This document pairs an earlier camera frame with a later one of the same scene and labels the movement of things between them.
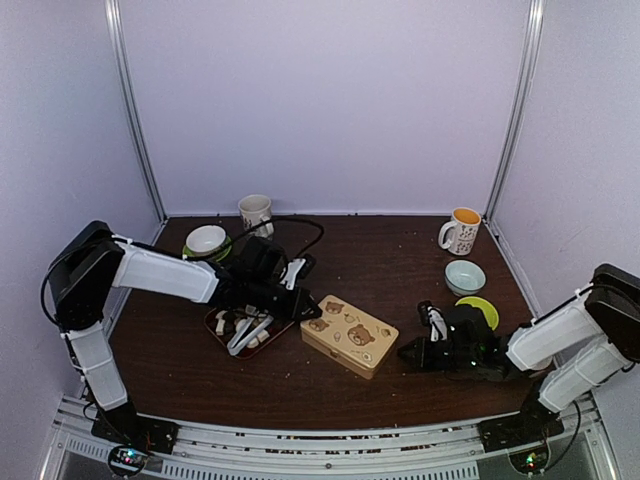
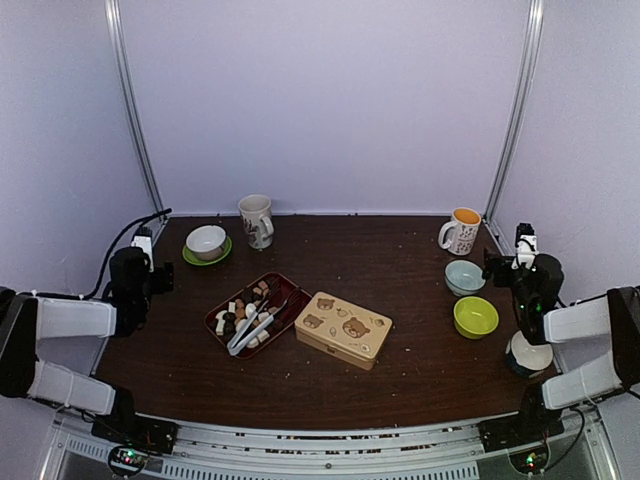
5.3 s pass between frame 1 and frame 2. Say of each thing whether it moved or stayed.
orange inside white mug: stayed
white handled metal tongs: stayed
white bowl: stayed
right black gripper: moved
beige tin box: moved
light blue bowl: stayed
